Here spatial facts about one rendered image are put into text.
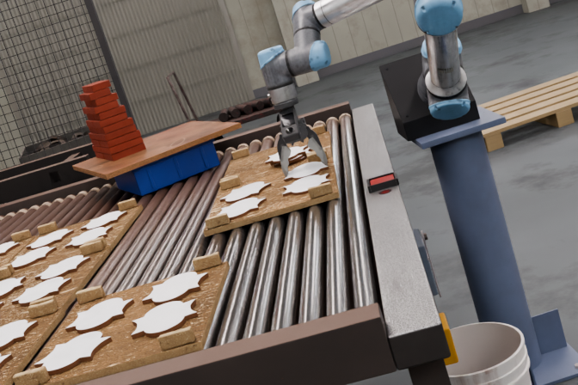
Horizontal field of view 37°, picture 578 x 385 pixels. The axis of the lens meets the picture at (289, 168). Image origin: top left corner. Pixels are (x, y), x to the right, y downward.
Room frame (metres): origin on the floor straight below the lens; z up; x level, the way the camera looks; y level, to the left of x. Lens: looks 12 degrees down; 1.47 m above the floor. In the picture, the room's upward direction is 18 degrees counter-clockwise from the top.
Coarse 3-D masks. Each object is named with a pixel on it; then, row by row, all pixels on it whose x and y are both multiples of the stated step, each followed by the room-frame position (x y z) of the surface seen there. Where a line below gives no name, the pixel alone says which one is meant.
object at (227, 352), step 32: (320, 320) 1.29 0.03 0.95; (352, 320) 1.25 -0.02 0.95; (224, 352) 1.28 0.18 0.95; (256, 352) 1.26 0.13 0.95; (288, 352) 1.25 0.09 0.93; (320, 352) 1.25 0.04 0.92; (352, 352) 1.24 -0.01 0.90; (384, 352) 1.24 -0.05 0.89; (96, 384) 1.32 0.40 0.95; (128, 384) 1.28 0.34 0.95; (160, 384) 1.27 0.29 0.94; (192, 384) 1.27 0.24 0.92; (224, 384) 1.26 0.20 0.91; (256, 384) 1.26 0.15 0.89; (288, 384) 1.25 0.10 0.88; (320, 384) 1.25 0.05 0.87
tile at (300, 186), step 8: (312, 176) 2.29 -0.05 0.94; (320, 176) 2.26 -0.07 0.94; (328, 176) 2.26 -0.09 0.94; (296, 184) 2.26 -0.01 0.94; (304, 184) 2.23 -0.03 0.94; (312, 184) 2.20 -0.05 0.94; (320, 184) 2.18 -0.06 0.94; (288, 192) 2.20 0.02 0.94; (296, 192) 2.17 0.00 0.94; (304, 192) 2.16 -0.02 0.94
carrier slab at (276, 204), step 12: (252, 180) 2.51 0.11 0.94; (264, 180) 2.46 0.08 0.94; (276, 180) 2.41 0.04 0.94; (288, 180) 2.36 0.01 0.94; (336, 180) 2.21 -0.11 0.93; (228, 192) 2.45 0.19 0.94; (264, 192) 2.31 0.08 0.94; (276, 192) 2.27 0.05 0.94; (336, 192) 2.08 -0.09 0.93; (216, 204) 2.36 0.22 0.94; (228, 204) 2.31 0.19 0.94; (264, 204) 2.19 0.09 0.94; (276, 204) 2.15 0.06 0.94; (288, 204) 2.11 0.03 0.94; (300, 204) 2.09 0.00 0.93; (312, 204) 2.09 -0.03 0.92; (252, 216) 2.11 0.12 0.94; (264, 216) 2.10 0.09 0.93; (216, 228) 2.11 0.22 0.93; (228, 228) 2.11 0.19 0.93
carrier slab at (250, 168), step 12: (324, 132) 2.89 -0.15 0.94; (288, 144) 2.88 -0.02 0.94; (300, 144) 2.82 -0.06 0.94; (324, 144) 2.69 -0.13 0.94; (252, 156) 2.87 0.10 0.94; (264, 156) 2.81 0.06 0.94; (228, 168) 2.80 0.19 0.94; (240, 168) 2.74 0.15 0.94; (252, 168) 2.68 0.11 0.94; (264, 168) 2.62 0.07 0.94; (276, 168) 2.57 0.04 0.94; (288, 168) 2.51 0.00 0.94
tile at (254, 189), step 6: (246, 186) 2.41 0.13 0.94; (252, 186) 2.39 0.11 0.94; (258, 186) 2.37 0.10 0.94; (264, 186) 2.35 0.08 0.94; (234, 192) 2.39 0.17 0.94; (240, 192) 2.36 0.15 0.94; (246, 192) 2.34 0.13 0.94; (252, 192) 2.32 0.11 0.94; (258, 192) 2.30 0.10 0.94; (222, 198) 2.37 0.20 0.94; (228, 198) 2.35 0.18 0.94; (234, 198) 2.32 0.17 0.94; (240, 198) 2.30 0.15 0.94; (246, 198) 2.30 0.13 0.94
